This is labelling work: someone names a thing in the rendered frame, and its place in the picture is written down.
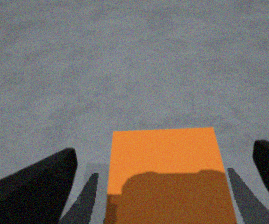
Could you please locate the orange block with dark square face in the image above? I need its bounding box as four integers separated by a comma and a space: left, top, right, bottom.
104, 128, 238, 224

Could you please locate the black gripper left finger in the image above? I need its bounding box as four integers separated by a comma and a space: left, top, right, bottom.
0, 147, 78, 224

